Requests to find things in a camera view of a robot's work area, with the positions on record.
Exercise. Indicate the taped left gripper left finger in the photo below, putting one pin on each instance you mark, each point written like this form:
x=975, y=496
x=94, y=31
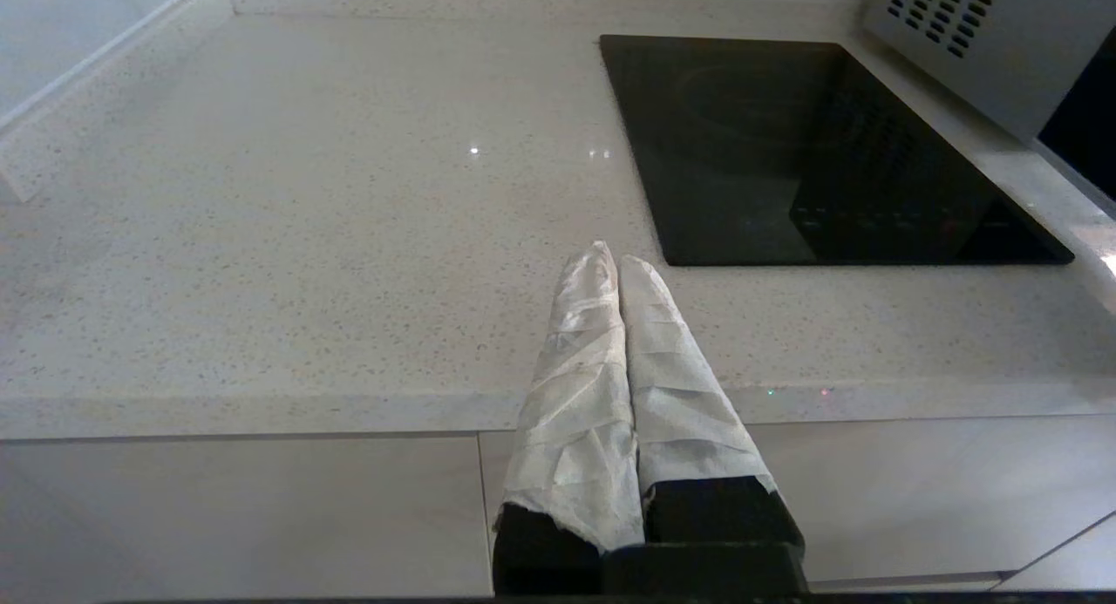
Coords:
x=575, y=412

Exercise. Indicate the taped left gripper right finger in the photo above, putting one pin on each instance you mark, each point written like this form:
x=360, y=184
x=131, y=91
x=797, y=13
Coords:
x=680, y=412

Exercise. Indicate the grey cabinet front panel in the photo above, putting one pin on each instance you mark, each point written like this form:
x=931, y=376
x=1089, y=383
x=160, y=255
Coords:
x=1072, y=565
x=244, y=517
x=915, y=491

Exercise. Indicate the silver microwave oven body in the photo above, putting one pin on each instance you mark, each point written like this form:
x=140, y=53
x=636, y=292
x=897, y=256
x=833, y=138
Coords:
x=1003, y=46

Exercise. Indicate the black glass induction cooktop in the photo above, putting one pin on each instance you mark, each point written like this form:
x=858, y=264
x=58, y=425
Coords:
x=785, y=151

